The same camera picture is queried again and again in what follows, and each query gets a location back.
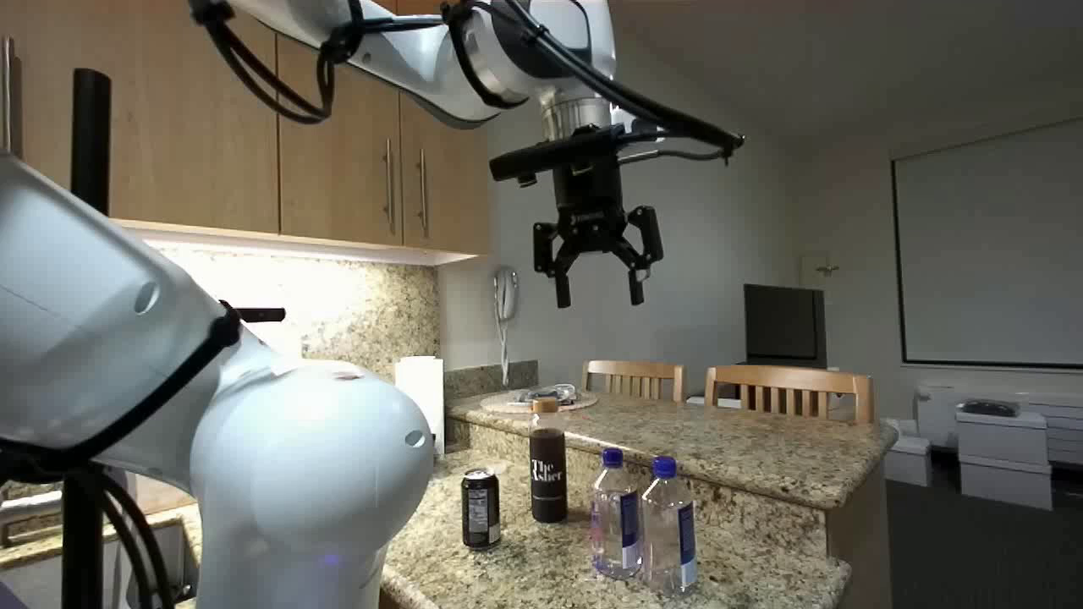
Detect left wooden chair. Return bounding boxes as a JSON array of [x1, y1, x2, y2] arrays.
[[583, 360, 684, 404]]

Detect white wall phone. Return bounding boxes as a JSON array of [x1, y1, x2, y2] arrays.
[[492, 268, 517, 326]]

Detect plate on counter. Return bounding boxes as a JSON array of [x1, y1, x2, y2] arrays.
[[482, 386, 595, 415]]

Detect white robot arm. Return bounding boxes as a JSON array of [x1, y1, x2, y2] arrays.
[[0, 0, 737, 609]]

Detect wooden chair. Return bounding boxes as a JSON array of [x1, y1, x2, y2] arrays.
[[705, 364, 872, 426], [583, 360, 684, 404]]

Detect white projector screen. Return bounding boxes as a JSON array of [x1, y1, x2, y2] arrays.
[[889, 121, 1083, 370]]

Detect black vertical pole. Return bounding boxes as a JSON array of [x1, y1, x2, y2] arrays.
[[62, 63, 115, 609]]

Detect white paper towel roll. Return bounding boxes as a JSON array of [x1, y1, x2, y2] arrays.
[[393, 355, 446, 447]]

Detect black television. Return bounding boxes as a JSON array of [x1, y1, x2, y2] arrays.
[[745, 283, 826, 364]]

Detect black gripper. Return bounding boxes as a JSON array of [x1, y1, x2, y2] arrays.
[[535, 128, 665, 309]]

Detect black soda can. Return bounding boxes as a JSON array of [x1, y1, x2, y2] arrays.
[[459, 466, 502, 551]]

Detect black bottle gold cap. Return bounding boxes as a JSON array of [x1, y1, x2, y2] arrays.
[[527, 399, 569, 525]]

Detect water bottle blue cap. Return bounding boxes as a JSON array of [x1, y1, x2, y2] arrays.
[[588, 447, 648, 583], [639, 457, 696, 594]]

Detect wooden upper cabinets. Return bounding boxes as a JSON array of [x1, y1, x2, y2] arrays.
[[0, 0, 492, 253]]

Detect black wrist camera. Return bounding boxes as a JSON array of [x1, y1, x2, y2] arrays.
[[492, 138, 614, 184]]

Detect right wooden chair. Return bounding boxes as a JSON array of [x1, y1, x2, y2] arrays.
[[705, 364, 872, 426]]

